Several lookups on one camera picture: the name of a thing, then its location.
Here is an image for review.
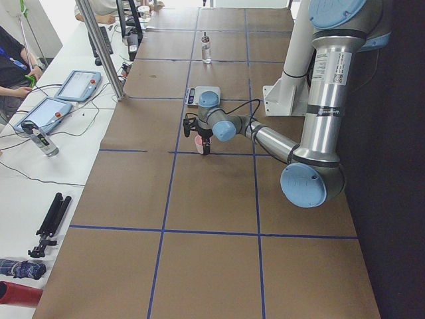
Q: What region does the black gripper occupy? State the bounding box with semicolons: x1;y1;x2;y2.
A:
195;116;213;156

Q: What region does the pink plastic cup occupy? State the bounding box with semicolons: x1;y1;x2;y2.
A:
194;134;204;155

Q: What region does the glass sauce bottle metal spout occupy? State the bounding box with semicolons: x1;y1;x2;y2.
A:
201;32;211;64

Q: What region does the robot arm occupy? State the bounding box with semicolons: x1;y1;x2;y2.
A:
183;1;392;208

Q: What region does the white digital kitchen scale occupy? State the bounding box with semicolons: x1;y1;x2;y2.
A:
185;86;221;108

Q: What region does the brown paper table cover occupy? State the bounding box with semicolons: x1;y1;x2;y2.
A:
35;8;379;318

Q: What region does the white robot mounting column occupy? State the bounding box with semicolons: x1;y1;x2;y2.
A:
263;0;314;116

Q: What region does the far blue teach pendant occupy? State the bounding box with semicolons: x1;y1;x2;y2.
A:
54;70;102;102

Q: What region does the blue teach pendant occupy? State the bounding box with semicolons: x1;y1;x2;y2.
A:
13;97;72;133
54;70;102;102

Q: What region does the black keyboard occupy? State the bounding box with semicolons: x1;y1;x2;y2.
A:
88;26;114;58

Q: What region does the near blue teach pendant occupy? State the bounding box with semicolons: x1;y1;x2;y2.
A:
13;97;72;133

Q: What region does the clear water bottle black cap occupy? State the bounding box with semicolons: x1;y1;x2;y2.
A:
21;120;59;157

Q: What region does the black tripod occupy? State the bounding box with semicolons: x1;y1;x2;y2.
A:
28;193;72;258

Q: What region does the seated person dark shirt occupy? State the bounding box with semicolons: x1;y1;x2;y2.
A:
0;25;44;100

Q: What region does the folded blue plaid umbrella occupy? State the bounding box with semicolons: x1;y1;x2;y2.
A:
1;259;46;280

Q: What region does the red cylinder tube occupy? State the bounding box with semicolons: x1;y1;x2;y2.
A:
1;281;43;308

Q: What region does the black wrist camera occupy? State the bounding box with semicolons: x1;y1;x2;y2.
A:
183;114;198;138

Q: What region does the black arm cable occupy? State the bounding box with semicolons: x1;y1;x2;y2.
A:
222;98;263;147

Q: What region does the aluminium frame post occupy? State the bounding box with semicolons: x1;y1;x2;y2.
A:
76;0;125;101

